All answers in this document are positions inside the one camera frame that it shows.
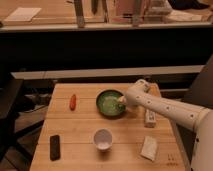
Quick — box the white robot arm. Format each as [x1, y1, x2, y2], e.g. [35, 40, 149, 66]
[118, 79, 213, 171]

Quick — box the green ceramic bowl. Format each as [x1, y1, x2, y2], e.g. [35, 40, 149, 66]
[96, 90, 126, 117]

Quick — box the black rectangular remote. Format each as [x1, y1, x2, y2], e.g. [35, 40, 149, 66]
[50, 135, 60, 161]

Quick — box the white folded cloth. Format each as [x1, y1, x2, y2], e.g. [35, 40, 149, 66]
[140, 136, 158, 161]

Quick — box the white tube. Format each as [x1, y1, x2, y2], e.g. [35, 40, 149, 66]
[145, 110, 156, 128]

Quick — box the small white cup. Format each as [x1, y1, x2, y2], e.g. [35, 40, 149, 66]
[93, 129, 112, 152]

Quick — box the orange carrot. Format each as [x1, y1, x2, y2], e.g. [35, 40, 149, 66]
[69, 94, 77, 111]

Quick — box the white paper sheet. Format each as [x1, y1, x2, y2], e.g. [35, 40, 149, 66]
[5, 7, 41, 22]

